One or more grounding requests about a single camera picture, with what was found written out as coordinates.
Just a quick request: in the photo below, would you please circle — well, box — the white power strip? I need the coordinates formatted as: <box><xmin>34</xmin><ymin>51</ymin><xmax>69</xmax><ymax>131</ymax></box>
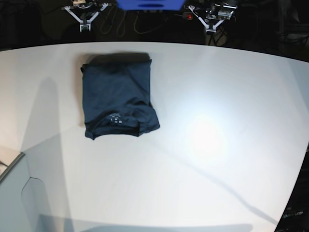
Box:
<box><xmin>182</xmin><ymin>12</ymin><xmax>199</xmax><ymax>20</ymax></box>

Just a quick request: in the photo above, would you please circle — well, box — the black cable loop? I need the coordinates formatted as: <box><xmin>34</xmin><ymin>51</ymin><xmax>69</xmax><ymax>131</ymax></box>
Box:
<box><xmin>98</xmin><ymin>4</ymin><xmax>174</xmax><ymax>37</ymax></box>

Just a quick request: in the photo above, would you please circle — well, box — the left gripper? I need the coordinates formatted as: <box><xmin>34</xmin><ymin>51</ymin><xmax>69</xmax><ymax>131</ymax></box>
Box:
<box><xmin>187</xmin><ymin>3</ymin><xmax>235</xmax><ymax>33</ymax></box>

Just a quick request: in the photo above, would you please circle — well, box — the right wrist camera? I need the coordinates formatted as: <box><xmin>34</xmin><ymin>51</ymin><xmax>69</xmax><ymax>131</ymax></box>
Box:
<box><xmin>80</xmin><ymin>24</ymin><xmax>91</xmax><ymax>32</ymax></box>

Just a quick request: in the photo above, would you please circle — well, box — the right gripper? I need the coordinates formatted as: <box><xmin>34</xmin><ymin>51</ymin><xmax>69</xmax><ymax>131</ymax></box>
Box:
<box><xmin>61</xmin><ymin>0</ymin><xmax>108</xmax><ymax>31</ymax></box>

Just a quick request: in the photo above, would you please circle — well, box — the navy blue t-shirt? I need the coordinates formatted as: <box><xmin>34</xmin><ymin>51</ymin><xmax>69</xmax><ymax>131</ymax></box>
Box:
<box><xmin>81</xmin><ymin>53</ymin><xmax>160</xmax><ymax>140</ymax></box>

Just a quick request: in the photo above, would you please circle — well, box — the black hanging cable bundle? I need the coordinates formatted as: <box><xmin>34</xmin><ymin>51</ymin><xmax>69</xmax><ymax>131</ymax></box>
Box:
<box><xmin>207</xmin><ymin>31</ymin><xmax>230</xmax><ymax>46</ymax></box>

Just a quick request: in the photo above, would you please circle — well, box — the blue plastic box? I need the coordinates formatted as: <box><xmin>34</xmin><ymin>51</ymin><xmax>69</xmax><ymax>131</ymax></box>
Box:
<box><xmin>116</xmin><ymin>0</ymin><xmax>185</xmax><ymax>11</ymax></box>

